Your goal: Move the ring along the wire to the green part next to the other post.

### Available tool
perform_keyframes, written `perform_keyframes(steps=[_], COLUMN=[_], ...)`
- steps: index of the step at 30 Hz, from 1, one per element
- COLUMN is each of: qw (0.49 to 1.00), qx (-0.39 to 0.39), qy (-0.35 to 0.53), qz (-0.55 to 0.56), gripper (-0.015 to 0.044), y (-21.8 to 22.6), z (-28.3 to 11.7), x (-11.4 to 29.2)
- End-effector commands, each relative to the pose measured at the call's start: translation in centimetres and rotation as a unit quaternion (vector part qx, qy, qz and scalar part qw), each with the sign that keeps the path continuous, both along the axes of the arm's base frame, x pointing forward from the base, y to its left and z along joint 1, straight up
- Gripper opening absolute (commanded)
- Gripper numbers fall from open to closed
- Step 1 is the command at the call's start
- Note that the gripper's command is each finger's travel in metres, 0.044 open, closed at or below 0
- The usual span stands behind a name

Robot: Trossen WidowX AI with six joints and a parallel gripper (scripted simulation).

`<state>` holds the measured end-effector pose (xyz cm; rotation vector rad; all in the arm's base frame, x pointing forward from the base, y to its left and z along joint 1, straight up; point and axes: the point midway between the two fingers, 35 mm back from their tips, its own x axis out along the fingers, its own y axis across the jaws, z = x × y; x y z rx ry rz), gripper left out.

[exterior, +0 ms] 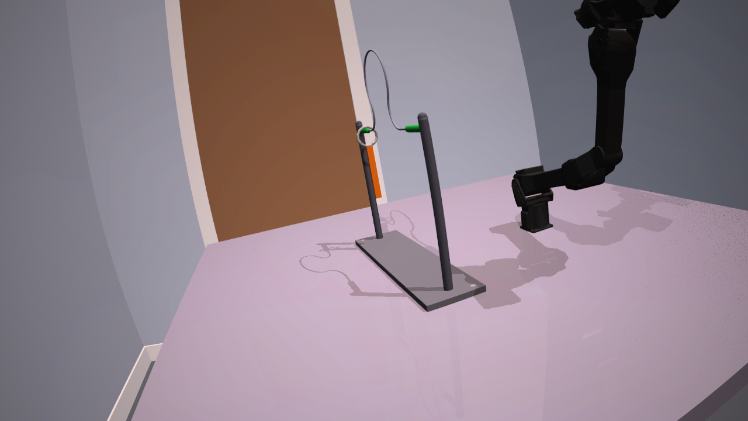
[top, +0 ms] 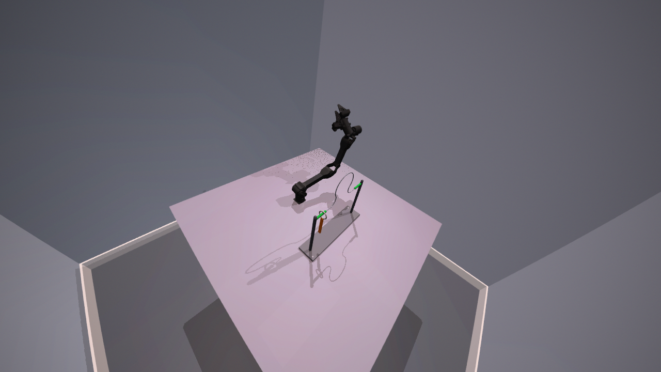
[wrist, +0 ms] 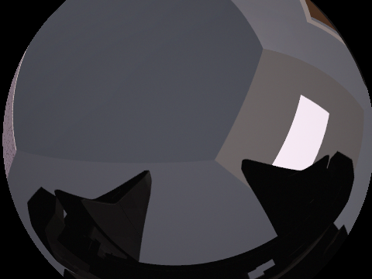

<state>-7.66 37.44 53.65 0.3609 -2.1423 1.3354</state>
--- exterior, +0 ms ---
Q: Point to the orange handle with grey loop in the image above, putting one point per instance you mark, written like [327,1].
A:
[371,160]

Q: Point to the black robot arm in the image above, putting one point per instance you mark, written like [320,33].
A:
[612,55]

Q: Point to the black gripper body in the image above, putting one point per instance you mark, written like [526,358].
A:
[664,7]

